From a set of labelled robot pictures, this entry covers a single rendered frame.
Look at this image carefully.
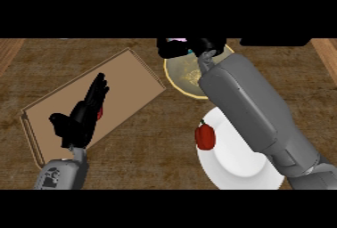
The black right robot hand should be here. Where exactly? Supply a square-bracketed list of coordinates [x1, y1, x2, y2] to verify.
[155, 37, 229, 59]

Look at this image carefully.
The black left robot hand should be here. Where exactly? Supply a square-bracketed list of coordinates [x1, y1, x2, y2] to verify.
[47, 72, 110, 150]

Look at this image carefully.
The pink and cyan cupcake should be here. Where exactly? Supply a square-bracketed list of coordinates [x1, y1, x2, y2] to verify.
[168, 37, 195, 55]

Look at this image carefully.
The yellow-rimmed bowl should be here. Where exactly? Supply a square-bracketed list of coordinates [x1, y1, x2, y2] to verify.
[162, 44, 236, 101]

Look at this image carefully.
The white plate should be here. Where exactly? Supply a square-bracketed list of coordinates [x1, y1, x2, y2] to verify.
[195, 106, 286, 191]

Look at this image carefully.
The brown wooden cutting board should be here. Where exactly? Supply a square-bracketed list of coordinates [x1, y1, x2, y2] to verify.
[17, 47, 168, 170]

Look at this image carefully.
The red bell pepper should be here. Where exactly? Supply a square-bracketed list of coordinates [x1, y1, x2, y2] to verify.
[193, 118, 217, 151]

